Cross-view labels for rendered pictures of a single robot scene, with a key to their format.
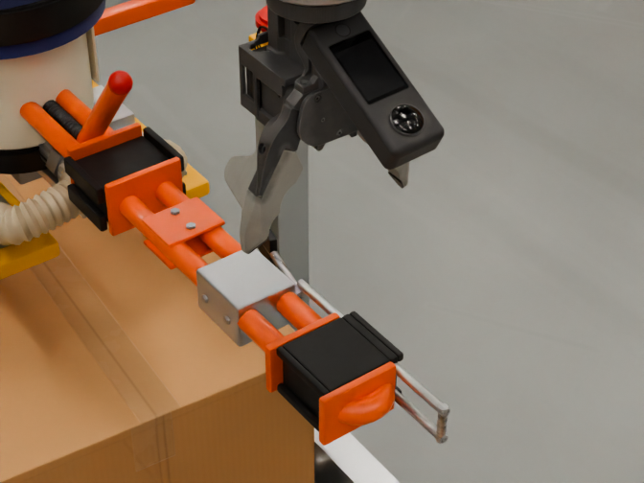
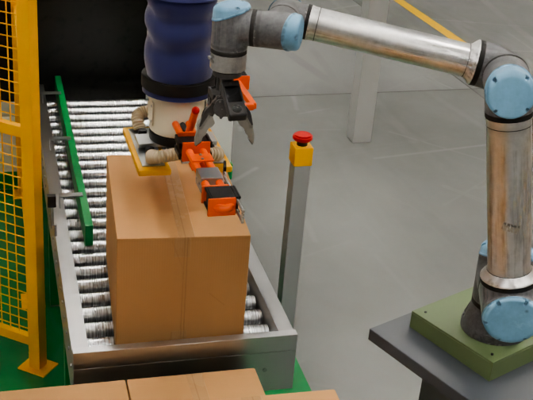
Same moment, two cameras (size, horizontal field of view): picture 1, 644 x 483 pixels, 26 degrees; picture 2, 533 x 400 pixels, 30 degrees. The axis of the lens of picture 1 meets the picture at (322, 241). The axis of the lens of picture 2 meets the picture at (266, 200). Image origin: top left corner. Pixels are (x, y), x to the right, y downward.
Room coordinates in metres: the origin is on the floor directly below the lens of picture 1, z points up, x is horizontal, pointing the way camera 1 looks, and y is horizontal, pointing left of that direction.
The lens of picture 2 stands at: (-1.32, -0.86, 2.37)
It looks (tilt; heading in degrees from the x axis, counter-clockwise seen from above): 26 degrees down; 18
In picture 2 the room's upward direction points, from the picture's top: 5 degrees clockwise
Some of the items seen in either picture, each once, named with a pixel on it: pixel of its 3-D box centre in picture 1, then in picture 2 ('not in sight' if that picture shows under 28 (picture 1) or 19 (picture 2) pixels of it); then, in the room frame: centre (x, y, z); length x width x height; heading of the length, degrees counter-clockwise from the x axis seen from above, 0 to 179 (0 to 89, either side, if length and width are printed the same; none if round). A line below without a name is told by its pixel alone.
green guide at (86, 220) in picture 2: not in sight; (62, 147); (2.12, 1.24, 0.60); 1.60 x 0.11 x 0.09; 35
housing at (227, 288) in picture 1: (245, 295); (208, 179); (0.96, 0.07, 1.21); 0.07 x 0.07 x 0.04; 36
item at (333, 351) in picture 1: (330, 377); (218, 200); (0.85, -0.01, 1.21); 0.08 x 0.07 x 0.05; 36
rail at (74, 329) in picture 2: not in sight; (54, 205); (1.80, 1.08, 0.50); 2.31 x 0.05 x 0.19; 35
